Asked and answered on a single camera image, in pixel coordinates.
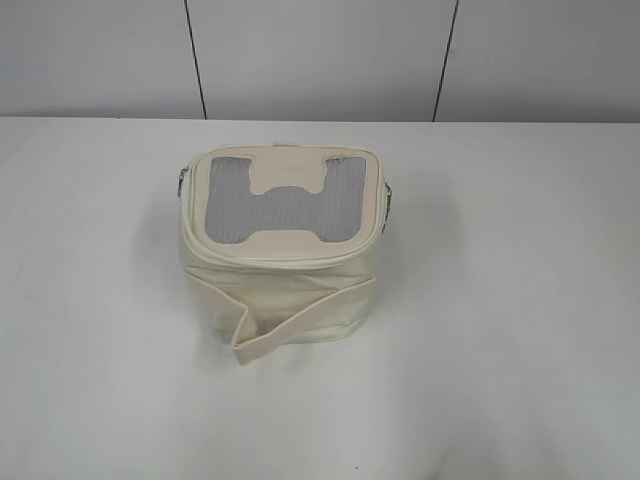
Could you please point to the cream canvas zipper bag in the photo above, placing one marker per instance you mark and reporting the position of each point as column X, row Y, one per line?
column 280, row 243

